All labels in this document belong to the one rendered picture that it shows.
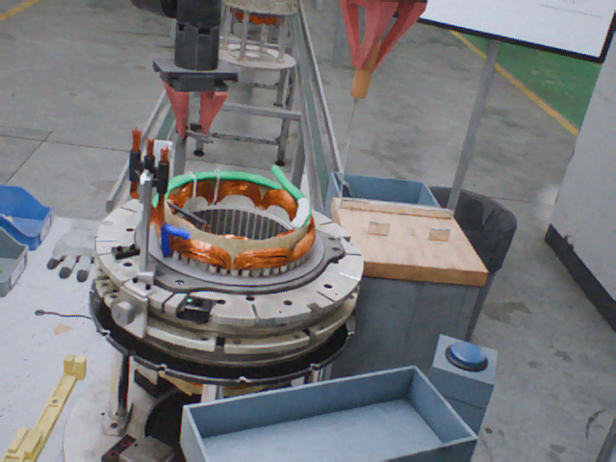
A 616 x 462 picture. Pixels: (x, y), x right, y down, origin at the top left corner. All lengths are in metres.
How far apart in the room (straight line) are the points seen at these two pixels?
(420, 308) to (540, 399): 1.72
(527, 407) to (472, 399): 1.78
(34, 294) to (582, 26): 1.29
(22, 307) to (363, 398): 0.72
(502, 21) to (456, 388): 1.11
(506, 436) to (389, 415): 1.73
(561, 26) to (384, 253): 0.94
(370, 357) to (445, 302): 0.13
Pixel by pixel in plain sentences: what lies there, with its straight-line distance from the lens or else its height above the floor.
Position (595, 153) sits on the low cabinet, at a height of 0.58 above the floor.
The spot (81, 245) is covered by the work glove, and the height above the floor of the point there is 0.80.
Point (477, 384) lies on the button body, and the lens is 0.82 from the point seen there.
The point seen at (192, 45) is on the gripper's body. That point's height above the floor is 1.29.
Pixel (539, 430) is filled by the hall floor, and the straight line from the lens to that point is 2.53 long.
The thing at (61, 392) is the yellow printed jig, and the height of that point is 0.79.
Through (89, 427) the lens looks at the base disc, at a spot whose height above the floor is 0.80.
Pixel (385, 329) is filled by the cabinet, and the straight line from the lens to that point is 0.99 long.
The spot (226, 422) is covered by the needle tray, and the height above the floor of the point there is 1.04.
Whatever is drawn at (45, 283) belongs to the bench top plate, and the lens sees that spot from 1.35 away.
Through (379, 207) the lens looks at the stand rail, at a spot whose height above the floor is 1.07.
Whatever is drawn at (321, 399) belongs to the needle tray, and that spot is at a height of 1.04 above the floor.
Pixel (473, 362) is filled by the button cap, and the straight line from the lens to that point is 0.82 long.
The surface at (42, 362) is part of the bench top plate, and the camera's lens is 1.16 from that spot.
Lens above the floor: 1.49
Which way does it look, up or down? 25 degrees down
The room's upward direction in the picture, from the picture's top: 10 degrees clockwise
